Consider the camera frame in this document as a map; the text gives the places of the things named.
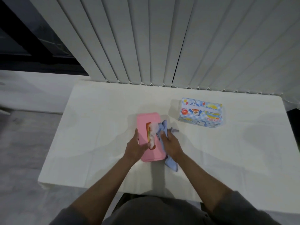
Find person's right hand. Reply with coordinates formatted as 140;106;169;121
160;131;184;162

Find person's left hand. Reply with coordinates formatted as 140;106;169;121
123;128;152;163

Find blue cleaning cloth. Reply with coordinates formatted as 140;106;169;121
155;120;180;173

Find pink tissue box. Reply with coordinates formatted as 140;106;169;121
137;112;167;163

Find person's right forearm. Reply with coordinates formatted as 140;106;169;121
169;152;232;213

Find person's left forearm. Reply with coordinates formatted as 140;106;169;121
63;155;134;225

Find white tissue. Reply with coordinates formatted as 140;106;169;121
147;123;160;149

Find blue cartoon tissue pack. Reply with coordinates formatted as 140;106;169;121
177;97;223;129

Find person's grey clothing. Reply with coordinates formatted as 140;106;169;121
49;191;262;225

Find white vertical blinds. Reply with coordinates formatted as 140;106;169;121
28;0;300;95

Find dark window frame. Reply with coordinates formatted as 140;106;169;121
0;0;89;76

